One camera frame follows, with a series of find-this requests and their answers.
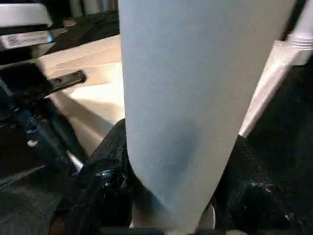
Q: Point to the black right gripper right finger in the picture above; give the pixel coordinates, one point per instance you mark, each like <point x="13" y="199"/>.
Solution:
<point x="264" y="195"/>

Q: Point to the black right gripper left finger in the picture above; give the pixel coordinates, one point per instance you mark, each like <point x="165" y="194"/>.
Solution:
<point x="102" y="183"/>

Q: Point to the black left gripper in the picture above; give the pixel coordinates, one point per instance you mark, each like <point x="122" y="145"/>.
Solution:
<point x="22" y="83"/>

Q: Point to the black work mat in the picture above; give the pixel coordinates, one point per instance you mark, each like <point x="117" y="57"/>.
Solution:
<point x="281" y="110"/>

